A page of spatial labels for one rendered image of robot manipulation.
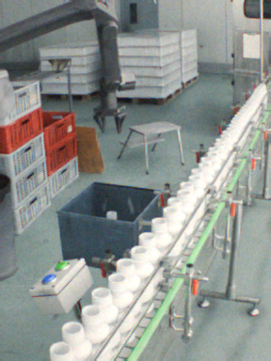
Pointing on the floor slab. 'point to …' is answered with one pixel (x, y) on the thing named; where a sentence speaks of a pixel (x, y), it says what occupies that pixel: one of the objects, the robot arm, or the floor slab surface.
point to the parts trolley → (46, 79)
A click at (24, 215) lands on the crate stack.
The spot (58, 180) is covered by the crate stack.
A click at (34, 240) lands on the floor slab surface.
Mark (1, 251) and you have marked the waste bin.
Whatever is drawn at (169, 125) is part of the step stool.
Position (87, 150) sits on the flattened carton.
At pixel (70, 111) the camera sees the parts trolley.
